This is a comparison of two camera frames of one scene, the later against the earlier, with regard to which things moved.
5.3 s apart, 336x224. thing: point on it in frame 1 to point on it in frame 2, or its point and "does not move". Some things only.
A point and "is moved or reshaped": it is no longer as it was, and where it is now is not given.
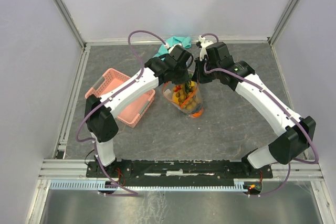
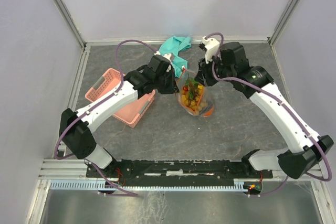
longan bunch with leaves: (187, 97) is moved or reshaped
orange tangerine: (197, 114) to (209, 112)
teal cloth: (185, 42) does not move
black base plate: (147, 173) does not move
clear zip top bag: (186, 96) is moved or reshaped
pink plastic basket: (108, 80) does not move
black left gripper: (184, 80) to (173, 87)
